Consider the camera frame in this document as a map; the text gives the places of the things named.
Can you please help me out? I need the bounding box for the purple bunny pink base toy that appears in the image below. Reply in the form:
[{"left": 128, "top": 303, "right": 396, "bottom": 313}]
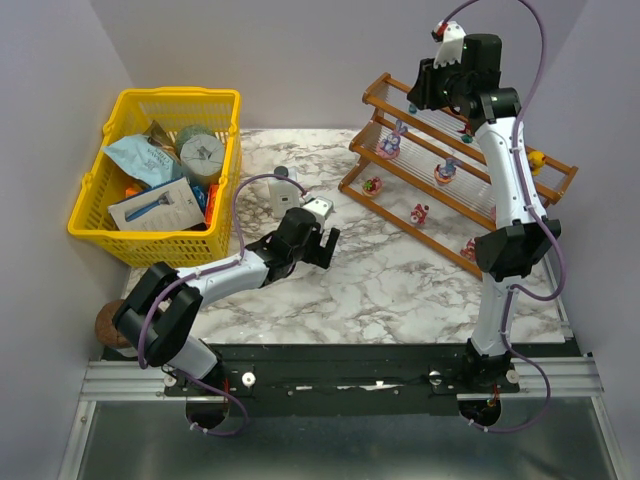
[{"left": 376, "top": 120, "right": 408, "bottom": 160}]

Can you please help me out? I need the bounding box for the purple bunny orange cup toy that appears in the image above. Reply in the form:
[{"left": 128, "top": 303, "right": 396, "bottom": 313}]
[{"left": 434, "top": 157, "right": 461, "bottom": 185}]

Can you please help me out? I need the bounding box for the pink figure toy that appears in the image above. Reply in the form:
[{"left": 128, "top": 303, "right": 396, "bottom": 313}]
[{"left": 410, "top": 204, "right": 429, "bottom": 227}]

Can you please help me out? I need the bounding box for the yellow duck toy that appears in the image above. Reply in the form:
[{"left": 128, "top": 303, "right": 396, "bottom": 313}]
[{"left": 527, "top": 150, "right": 547, "bottom": 176}]

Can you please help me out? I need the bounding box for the red white figure toy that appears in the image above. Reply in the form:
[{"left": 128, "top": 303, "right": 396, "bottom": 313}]
[{"left": 460, "top": 238, "right": 476, "bottom": 262}]

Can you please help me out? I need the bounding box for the red cap toy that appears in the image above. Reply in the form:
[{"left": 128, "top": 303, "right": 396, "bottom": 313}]
[{"left": 458, "top": 123, "right": 474, "bottom": 144}]

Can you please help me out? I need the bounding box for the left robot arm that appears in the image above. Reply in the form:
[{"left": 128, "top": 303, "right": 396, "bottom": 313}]
[{"left": 112, "top": 197, "right": 340, "bottom": 380}]

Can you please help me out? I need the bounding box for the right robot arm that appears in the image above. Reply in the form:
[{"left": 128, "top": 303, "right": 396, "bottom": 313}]
[{"left": 407, "top": 21, "right": 561, "bottom": 387}]

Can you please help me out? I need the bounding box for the wooden tiered shelf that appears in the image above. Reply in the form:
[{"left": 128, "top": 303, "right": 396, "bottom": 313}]
[{"left": 337, "top": 72, "right": 579, "bottom": 286}]

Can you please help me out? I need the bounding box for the white bottle black cap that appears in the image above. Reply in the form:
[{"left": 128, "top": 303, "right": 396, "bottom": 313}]
[{"left": 268, "top": 165, "right": 301, "bottom": 219}]

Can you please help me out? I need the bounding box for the orange box in basket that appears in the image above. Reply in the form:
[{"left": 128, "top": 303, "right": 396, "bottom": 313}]
[{"left": 204, "top": 184, "right": 219, "bottom": 228}]

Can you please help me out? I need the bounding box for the grey roll in basket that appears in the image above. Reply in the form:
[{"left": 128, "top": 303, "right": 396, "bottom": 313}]
[{"left": 180, "top": 134, "right": 225, "bottom": 187}]

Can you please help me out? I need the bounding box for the razor package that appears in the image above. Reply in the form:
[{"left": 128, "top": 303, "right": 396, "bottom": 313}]
[{"left": 108, "top": 177, "right": 204, "bottom": 232}]

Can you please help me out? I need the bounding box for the yellow plastic basket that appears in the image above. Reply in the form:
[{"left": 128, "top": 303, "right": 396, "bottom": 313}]
[{"left": 67, "top": 86, "right": 242, "bottom": 268}]

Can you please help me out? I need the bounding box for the green round container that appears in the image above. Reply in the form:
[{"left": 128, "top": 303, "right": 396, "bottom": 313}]
[{"left": 175, "top": 124, "right": 212, "bottom": 153}]

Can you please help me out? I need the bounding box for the blue pouch package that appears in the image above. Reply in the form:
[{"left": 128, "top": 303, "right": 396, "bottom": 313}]
[{"left": 102, "top": 134, "right": 183, "bottom": 187}]

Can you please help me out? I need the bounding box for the brown tape roll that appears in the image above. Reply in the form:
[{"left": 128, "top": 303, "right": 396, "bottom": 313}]
[{"left": 94, "top": 299, "right": 131, "bottom": 349}]

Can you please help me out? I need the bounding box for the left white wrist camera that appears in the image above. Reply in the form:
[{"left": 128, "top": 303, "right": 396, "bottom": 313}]
[{"left": 302, "top": 193, "right": 334, "bottom": 221}]

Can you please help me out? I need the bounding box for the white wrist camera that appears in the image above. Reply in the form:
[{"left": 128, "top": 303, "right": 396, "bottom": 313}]
[
  {"left": 302, "top": 193, "right": 334, "bottom": 221},
  {"left": 433, "top": 20, "right": 466, "bottom": 69}
]

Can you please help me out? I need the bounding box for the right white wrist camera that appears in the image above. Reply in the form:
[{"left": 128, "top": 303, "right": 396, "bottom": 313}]
[{"left": 433, "top": 20, "right": 466, "bottom": 69}]

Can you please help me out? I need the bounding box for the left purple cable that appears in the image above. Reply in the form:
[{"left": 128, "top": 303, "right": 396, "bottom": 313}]
[{"left": 137, "top": 173, "right": 314, "bottom": 437}]

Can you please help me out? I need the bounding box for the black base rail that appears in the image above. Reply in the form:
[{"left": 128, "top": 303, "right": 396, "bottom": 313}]
[{"left": 102, "top": 342, "right": 596, "bottom": 419}]

